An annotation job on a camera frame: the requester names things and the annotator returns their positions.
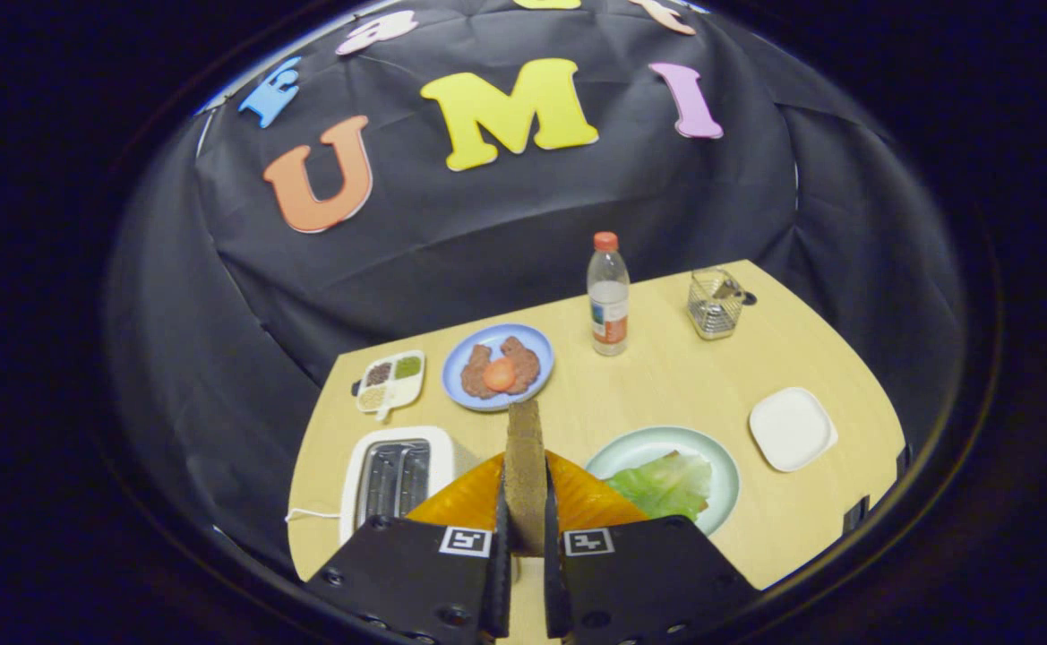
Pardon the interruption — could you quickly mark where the white divided condiment dish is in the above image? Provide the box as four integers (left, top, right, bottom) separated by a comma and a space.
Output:
355, 349, 426, 422

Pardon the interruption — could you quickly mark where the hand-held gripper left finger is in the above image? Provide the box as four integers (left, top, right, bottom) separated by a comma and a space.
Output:
304, 452, 515, 642

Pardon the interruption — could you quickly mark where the dark brown bread slice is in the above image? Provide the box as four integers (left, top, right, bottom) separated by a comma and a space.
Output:
504, 400, 549, 558

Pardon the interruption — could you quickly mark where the green lettuce leaf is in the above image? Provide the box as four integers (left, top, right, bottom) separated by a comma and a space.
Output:
604, 451, 714, 522

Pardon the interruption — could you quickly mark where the metal wire basket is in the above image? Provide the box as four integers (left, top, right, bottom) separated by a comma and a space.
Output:
687, 268, 747, 341

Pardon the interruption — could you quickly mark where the brown meat patty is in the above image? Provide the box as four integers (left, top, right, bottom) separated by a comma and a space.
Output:
460, 344, 497, 400
498, 336, 542, 395

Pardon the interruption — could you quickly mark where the clear bottle with orange cap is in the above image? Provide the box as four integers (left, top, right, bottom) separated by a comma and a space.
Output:
587, 231, 631, 357

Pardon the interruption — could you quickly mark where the blue round plate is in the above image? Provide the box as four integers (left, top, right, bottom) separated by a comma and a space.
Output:
442, 323, 555, 413

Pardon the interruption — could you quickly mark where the white square plate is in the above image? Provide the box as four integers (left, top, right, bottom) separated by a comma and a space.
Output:
749, 387, 839, 473

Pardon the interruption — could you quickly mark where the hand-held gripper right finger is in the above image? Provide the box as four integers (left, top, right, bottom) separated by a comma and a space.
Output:
541, 450, 763, 642

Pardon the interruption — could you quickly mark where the pale green round plate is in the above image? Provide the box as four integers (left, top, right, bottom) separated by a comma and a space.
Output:
585, 426, 741, 537

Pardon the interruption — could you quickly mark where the white toaster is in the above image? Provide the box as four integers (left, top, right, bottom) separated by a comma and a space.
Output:
339, 426, 481, 546

